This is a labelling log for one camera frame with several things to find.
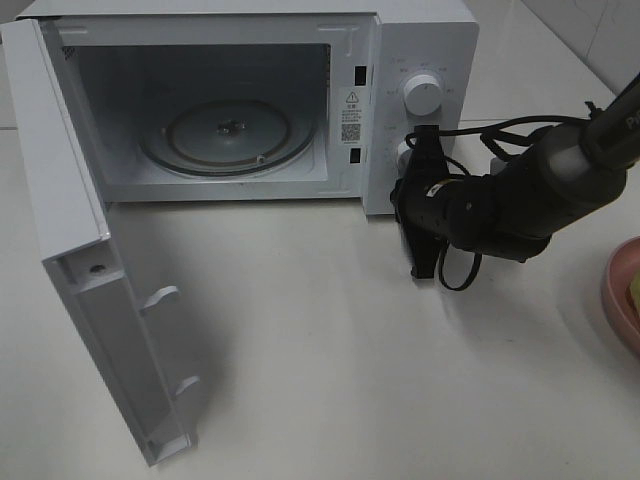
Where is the sandwich with lettuce and cheese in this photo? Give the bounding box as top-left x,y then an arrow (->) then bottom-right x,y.
628,272 -> 640,317

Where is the glass microwave turntable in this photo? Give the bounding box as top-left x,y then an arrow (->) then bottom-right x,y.
140,98 -> 318,178

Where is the white microwave oven body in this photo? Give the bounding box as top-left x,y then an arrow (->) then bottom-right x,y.
13,1 -> 479,215

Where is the lower white timer knob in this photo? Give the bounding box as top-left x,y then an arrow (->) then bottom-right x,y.
396,141 -> 412,173

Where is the pink round plate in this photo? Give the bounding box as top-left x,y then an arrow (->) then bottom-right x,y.
601,237 -> 639,358

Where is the upper white power knob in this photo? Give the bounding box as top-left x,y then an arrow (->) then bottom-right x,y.
403,73 -> 444,116

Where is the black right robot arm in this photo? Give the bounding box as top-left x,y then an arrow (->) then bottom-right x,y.
390,79 -> 639,290

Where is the white microwave door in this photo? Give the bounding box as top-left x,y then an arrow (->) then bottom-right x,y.
1,19 -> 194,465

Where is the white warning label sticker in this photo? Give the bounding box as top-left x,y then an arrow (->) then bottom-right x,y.
338,87 -> 367,145

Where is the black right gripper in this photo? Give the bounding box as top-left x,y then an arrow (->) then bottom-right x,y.
390,128 -> 465,279

